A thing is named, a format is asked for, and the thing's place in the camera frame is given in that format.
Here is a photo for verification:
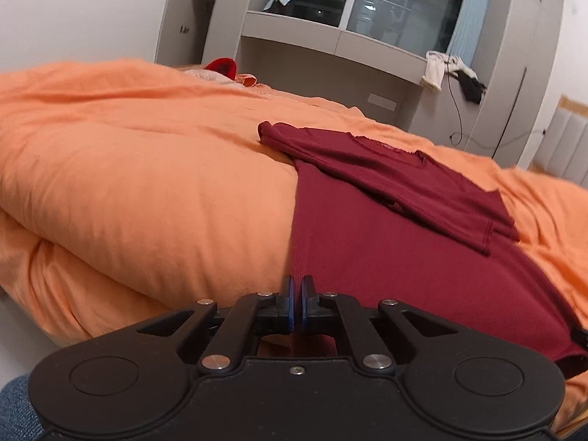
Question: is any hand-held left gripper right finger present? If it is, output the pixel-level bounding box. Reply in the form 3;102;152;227
300;275;461;373

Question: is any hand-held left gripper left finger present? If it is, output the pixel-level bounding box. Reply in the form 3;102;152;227
136;275;295;374

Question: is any dark red sweater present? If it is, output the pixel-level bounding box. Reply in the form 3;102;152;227
256;120;588;380

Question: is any grey padded headboard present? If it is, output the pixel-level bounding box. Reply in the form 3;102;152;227
528;109;588;183

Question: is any orange blanket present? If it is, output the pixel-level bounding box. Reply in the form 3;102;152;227
0;58;588;433

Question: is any pale pink cloth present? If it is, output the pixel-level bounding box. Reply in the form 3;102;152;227
183;67;259;89

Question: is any bright red cloth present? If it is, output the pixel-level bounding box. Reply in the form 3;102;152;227
204;57;238;79

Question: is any white garment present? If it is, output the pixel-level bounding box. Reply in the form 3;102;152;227
421;50;461;93

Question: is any grey window bench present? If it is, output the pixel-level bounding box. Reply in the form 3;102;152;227
238;9;433;130

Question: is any black garment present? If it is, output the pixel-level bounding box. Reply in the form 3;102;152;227
452;61;488;104

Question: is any tall grey wardrobe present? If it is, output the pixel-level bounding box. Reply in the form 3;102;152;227
409;0;566;169

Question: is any person's left leg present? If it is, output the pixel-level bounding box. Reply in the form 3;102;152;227
0;374;47;441

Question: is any grey cabinet with shelves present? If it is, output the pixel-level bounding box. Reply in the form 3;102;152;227
155;0;250;68

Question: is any large glass window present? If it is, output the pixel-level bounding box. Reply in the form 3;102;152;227
263;0;472;58

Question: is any pleated light blue curtain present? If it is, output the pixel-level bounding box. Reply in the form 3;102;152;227
447;0;495;71

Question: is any thin grey cable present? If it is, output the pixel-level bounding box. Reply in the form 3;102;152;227
464;129;546;148

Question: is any white wall socket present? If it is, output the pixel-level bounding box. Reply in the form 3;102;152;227
367;93;397;112

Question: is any black cable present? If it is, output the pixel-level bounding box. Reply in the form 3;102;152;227
445;61;466;148

